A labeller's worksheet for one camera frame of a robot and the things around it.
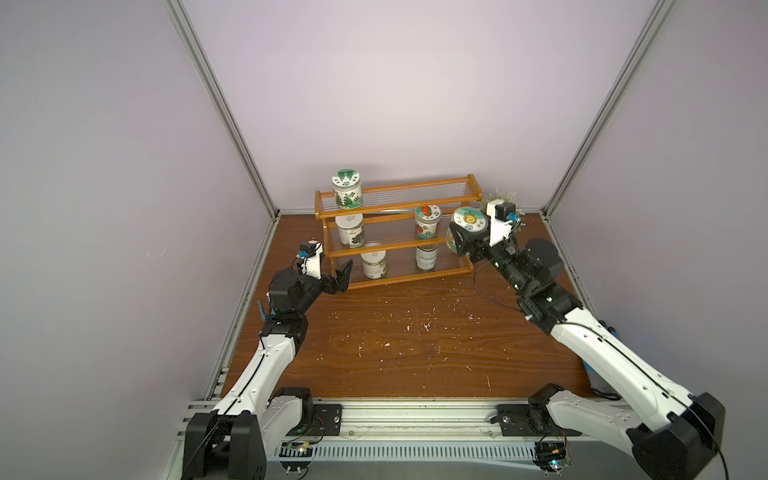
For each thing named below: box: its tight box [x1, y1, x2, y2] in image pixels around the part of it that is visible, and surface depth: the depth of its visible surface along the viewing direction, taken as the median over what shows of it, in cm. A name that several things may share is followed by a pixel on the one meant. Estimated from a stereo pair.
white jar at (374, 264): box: [360, 250, 387, 280], surface depth 96 cm
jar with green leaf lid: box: [332, 168, 363, 210], surface depth 79 cm
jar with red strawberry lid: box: [415, 204, 442, 240], surface depth 91 cm
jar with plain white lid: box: [335, 214, 365, 249], surface depth 87 cm
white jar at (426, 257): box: [416, 244, 438, 271], surface depth 96 cm
